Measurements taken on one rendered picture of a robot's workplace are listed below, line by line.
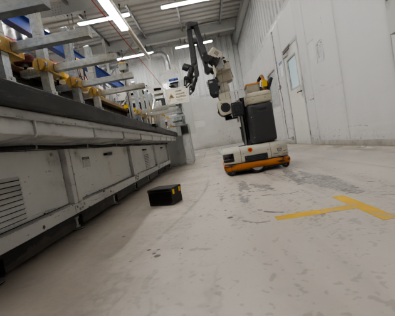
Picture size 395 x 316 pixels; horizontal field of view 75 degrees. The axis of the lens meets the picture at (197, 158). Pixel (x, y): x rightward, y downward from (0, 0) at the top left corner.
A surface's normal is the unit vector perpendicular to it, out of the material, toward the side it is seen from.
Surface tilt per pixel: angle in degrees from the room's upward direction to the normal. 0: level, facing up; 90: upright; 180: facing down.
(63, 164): 90
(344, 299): 0
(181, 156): 90
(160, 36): 90
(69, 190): 90
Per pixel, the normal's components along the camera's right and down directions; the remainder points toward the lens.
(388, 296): -0.17, -0.98
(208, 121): -0.04, 0.06
